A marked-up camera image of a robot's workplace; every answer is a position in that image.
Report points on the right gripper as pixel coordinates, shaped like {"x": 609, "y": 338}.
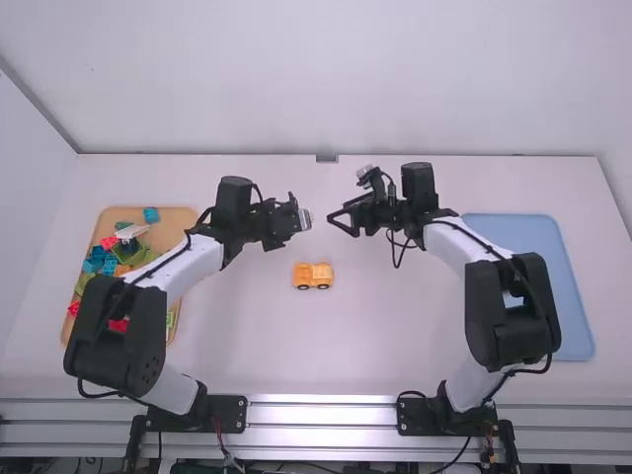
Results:
{"x": 382, "y": 213}

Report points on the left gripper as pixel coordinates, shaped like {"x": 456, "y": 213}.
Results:
{"x": 277, "y": 224}

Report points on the yellow toy car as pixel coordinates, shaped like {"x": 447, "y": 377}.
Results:
{"x": 312, "y": 275}

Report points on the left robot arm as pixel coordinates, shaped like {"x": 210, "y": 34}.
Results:
{"x": 197, "y": 257}

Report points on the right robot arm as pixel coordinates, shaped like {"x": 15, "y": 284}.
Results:
{"x": 459, "y": 242}

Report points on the tan tray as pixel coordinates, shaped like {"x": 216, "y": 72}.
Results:
{"x": 170, "y": 232}

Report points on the teal toy brick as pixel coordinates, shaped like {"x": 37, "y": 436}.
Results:
{"x": 151, "y": 215}

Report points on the pale green toy brick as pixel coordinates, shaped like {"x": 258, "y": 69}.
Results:
{"x": 171, "y": 320}

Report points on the white toy brick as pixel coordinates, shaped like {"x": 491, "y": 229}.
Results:
{"x": 129, "y": 230}

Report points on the red toy brick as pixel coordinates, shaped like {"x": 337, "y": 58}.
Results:
{"x": 109, "y": 242}
{"x": 117, "y": 324}
{"x": 74, "y": 308}

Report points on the pile of toy bricks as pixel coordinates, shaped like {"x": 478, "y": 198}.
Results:
{"x": 96, "y": 259}

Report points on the silver rails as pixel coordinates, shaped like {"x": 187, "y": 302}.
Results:
{"x": 321, "y": 424}

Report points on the blue mat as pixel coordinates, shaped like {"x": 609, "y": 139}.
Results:
{"x": 563, "y": 276}

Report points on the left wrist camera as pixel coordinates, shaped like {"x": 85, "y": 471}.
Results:
{"x": 307, "y": 220}

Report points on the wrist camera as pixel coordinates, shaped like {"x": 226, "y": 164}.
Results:
{"x": 366, "y": 174}
{"x": 307, "y": 220}

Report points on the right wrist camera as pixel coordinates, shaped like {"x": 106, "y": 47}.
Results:
{"x": 366, "y": 174}

